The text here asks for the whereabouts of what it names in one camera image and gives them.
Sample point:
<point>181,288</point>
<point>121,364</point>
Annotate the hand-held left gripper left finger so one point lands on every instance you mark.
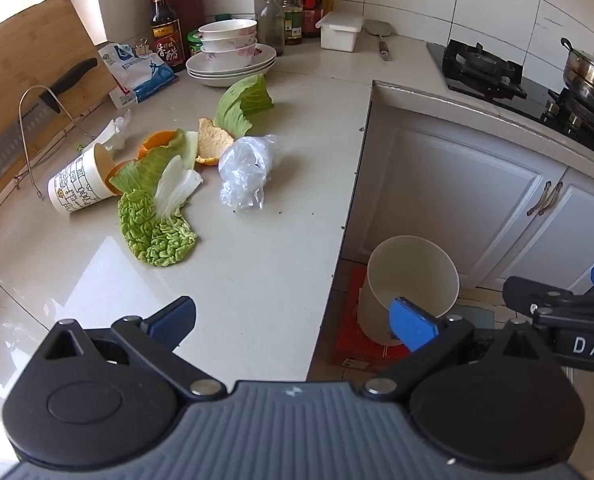
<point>173,321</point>

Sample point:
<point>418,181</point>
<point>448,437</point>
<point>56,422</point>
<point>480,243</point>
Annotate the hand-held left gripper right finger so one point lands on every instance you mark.
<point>412,327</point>

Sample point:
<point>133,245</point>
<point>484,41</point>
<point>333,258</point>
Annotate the white trash bin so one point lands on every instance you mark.
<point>407,270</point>

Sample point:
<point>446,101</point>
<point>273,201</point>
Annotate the napa cabbage leaf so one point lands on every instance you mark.
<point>167,245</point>

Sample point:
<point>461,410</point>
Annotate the small pale cabbage leaf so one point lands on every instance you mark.
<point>144,167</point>

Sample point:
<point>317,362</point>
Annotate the clear plastic bag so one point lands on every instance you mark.
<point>247,170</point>

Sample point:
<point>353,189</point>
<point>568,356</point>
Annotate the pale pithy orange peel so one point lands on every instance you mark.
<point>214,142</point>

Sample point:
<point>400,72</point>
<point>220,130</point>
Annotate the green cabbage leaf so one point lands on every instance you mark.
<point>242,105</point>

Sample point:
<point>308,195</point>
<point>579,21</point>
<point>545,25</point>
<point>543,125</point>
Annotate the white cabinet door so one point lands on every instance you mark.
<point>452,185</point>
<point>577,240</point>

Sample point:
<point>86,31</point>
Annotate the red floor mat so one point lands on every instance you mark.
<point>349,320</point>

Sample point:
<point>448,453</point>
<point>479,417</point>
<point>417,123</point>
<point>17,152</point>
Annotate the black burner grate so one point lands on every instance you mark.
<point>482,67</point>
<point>577,112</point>

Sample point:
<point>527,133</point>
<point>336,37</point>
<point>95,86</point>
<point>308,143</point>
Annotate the printed paper cup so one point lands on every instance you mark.
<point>74,185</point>

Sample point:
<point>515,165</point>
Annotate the black gas stove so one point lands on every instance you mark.
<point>537,95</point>

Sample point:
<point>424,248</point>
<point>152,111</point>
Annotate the crumpled white tissue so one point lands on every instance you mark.
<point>112,132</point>

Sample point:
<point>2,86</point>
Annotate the steel pot with lid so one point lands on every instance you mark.
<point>592,72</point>

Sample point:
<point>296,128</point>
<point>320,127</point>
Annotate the white floral plate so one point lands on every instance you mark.
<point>264,57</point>
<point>232,84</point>
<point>247,78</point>

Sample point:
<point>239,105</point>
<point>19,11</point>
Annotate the white and blue salt bag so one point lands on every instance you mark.
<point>142,76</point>

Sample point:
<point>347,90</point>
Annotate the green lid jar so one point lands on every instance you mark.
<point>195,45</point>

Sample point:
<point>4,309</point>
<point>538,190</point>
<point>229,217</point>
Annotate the dark vinegar bottle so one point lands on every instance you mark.
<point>167,35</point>

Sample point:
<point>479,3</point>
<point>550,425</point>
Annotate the metal spatula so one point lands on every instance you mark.
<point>379,29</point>

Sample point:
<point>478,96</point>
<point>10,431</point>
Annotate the white plastic lidded box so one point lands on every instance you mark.
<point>339,30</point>

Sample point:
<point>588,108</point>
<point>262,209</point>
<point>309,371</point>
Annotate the clear bottle with red cap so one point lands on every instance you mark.
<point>271,27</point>

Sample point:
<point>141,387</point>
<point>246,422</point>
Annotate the dark red knife block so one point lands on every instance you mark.
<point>191,5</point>

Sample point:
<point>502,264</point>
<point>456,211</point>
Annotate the wooden cutting board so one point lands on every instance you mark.
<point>27,40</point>

